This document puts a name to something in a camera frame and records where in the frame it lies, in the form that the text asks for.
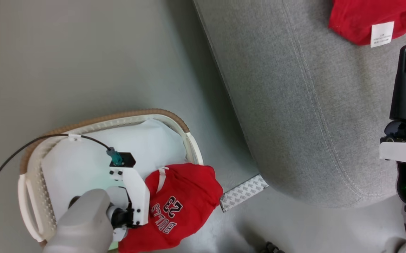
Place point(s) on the plain red garment white label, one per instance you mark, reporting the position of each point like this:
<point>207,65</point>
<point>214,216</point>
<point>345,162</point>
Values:
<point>357,17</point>

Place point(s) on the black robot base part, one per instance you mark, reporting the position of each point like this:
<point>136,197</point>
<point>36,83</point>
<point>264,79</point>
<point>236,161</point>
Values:
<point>271,248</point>

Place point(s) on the patterned white floor strip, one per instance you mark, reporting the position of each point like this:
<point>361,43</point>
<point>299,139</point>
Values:
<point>243,193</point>

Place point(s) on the white clothing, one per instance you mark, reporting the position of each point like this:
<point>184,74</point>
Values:
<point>83,161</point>

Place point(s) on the red Bulls 23 jersey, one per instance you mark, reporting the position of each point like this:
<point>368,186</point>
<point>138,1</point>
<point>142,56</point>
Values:
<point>189,196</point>

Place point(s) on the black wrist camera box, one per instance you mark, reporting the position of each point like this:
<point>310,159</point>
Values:
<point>125,160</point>

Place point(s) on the grey fabric cushion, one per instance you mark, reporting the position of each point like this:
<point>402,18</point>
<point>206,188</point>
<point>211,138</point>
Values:
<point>312,105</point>

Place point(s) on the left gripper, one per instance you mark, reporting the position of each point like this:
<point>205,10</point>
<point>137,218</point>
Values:
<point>136,200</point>

